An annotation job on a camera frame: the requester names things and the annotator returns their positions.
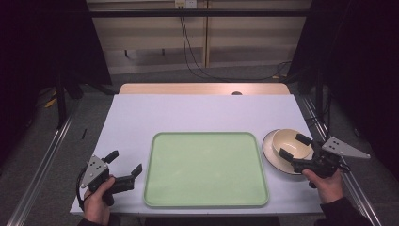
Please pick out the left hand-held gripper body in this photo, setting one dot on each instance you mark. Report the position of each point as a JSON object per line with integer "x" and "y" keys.
{"x": 94, "y": 169}

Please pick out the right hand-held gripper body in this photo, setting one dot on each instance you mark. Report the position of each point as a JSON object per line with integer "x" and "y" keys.
{"x": 326, "y": 161}

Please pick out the cream bowl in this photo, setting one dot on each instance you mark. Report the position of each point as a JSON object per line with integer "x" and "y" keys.
{"x": 290, "y": 142}

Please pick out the cream plate with dark rim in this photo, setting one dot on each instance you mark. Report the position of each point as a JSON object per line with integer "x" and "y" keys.
{"x": 269, "y": 153}

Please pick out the person's right hand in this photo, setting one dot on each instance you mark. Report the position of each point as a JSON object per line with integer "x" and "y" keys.
{"x": 327, "y": 188}

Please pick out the person's left hand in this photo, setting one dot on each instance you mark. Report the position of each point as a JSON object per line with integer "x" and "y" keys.
{"x": 94, "y": 204}

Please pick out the small black stick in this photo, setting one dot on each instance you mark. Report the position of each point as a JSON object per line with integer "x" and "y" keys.
{"x": 84, "y": 134}

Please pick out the light green tray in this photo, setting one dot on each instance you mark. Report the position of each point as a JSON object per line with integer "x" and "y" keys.
{"x": 205, "y": 169}

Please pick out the white table mat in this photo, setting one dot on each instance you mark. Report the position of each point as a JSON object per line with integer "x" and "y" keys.
{"x": 188, "y": 113}

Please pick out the yellow floor tape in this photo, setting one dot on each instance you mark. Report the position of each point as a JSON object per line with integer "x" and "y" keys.
{"x": 51, "y": 102}

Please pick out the black curtain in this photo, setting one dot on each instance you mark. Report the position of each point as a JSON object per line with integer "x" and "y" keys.
{"x": 37, "y": 47}
{"x": 360, "y": 62}

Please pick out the black horizontal bar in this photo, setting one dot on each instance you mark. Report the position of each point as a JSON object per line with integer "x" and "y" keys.
{"x": 200, "y": 13}

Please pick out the aluminium floor rail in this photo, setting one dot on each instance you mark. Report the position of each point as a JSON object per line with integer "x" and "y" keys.
{"x": 354, "y": 188}
{"x": 40, "y": 169}

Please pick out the wooden wall post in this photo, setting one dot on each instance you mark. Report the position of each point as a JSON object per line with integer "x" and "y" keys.
{"x": 206, "y": 37}

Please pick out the white wall socket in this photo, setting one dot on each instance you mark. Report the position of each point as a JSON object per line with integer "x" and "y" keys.
{"x": 185, "y": 3}

